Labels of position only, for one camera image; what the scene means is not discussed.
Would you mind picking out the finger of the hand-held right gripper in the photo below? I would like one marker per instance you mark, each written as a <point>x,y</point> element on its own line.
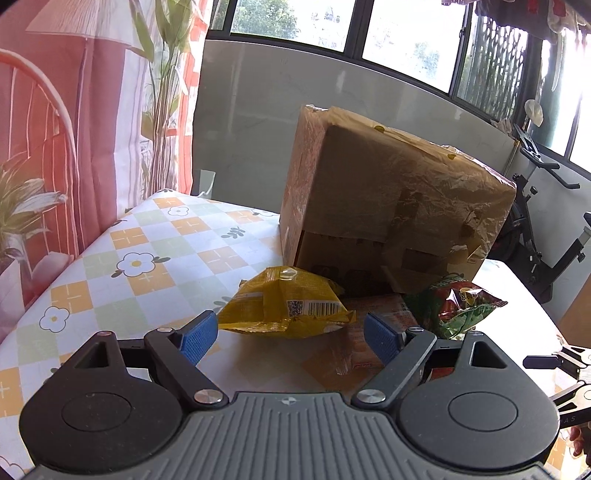
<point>542,362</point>
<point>568,396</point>

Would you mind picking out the printed curtain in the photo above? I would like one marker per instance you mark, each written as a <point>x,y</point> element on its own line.
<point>46,138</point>

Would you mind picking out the black exercise bike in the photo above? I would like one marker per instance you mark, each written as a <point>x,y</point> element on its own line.
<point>531,249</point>

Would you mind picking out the person's right hand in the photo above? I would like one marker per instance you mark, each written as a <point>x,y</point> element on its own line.
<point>577,441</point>

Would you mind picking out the green and red snack packet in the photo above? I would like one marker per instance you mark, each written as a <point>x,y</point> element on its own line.
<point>461,304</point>

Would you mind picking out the brown cardboard sheet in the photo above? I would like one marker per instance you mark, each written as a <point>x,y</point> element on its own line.
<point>579,309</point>

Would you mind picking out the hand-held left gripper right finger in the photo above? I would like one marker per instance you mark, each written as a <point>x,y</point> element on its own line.
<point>381,337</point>

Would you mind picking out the red orange snack packet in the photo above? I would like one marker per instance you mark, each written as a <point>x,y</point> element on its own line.
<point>351,350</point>

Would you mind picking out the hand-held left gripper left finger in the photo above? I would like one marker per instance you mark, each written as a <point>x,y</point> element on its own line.
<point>198,334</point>

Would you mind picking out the checked floral tablecloth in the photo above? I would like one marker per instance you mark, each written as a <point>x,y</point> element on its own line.
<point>138,258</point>

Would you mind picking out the yellow snack packet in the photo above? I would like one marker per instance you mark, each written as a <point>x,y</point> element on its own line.
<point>277,304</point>

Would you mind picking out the black framed window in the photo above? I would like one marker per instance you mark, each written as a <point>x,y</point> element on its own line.
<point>401,41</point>

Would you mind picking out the white cloth bag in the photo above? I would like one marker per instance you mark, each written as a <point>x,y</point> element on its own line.
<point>534,110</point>

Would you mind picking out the cardboard box with plastic liner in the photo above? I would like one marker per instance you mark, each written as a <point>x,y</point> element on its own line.
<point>369,194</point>

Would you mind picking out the white plastic bin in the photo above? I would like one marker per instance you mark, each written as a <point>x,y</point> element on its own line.
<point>205,182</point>

